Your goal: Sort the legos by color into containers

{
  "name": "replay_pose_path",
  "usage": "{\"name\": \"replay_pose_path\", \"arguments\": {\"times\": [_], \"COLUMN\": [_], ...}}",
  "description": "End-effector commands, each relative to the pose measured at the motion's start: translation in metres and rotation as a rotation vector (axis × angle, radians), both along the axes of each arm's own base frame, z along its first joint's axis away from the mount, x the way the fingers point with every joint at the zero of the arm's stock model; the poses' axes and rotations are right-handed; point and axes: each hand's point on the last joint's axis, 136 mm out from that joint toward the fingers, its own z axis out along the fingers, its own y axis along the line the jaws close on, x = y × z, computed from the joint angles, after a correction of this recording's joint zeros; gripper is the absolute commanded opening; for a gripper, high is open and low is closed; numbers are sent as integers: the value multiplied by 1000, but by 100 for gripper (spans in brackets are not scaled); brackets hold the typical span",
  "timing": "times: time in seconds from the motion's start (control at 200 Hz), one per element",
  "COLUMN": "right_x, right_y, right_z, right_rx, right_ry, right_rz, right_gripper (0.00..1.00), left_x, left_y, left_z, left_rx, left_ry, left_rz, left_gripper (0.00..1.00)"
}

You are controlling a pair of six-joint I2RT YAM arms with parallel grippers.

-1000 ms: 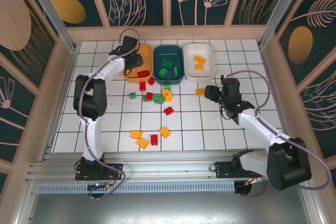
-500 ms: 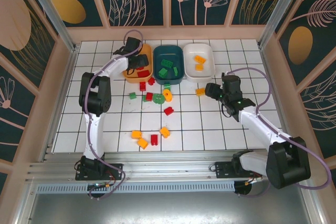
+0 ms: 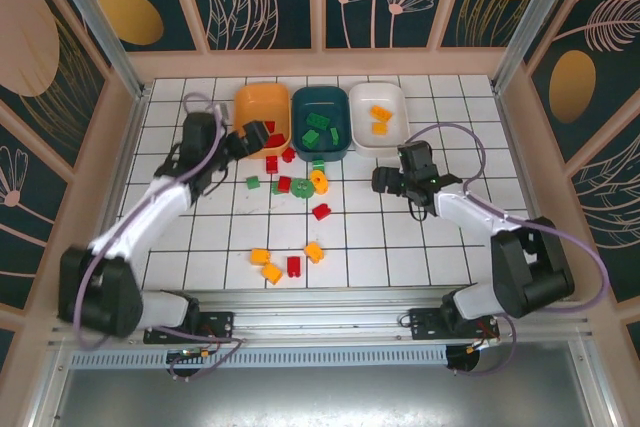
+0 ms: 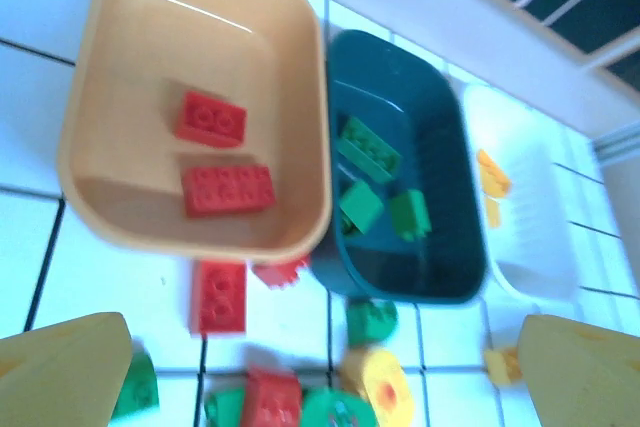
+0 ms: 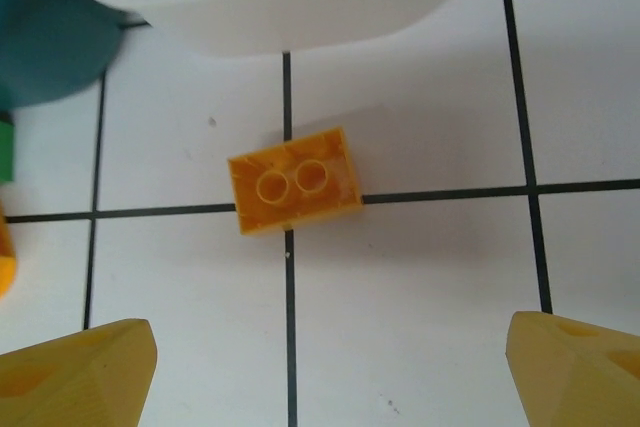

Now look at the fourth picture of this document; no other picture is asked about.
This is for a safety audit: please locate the long red lego brick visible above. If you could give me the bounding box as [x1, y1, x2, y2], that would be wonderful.
[180, 165, 276, 219]

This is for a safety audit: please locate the long green lego brick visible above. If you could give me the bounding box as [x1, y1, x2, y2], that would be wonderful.
[335, 115, 403, 184]

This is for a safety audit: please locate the yellow lego brick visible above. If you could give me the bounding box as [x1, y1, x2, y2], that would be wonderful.
[483, 345, 524, 387]
[475, 148, 513, 197]
[484, 196, 502, 228]

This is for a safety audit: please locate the teal plastic container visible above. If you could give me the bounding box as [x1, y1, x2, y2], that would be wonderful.
[309, 29, 489, 306]

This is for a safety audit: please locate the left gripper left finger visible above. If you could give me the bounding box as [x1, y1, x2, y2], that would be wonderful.
[0, 312, 134, 427]

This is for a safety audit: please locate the orange plastic container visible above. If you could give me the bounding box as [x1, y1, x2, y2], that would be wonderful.
[58, 0, 334, 266]

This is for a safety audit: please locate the white plastic container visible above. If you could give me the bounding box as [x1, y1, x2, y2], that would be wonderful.
[462, 81, 581, 303]

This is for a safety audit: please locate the green round lego gear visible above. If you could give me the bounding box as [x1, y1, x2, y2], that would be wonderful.
[302, 389, 379, 427]

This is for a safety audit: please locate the yellow round lego piece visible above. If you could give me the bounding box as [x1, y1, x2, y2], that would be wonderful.
[339, 346, 416, 427]

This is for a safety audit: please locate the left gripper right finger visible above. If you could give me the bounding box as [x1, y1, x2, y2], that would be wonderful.
[517, 314, 640, 427]

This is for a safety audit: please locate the aluminium frame post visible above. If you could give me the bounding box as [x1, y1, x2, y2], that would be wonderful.
[589, 119, 640, 171]

